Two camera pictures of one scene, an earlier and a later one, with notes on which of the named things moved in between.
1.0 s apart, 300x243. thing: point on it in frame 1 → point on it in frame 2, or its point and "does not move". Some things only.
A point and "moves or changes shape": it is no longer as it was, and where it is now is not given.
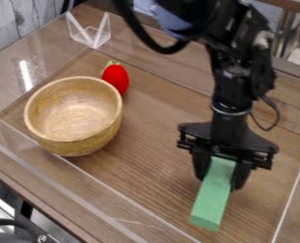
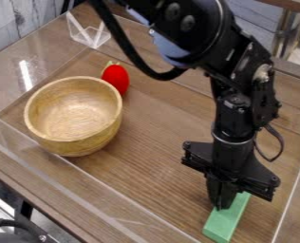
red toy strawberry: (115, 75) does not move
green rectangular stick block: (208, 210) moves or changes shape
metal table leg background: (290, 26) does not move
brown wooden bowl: (72, 114) does not move
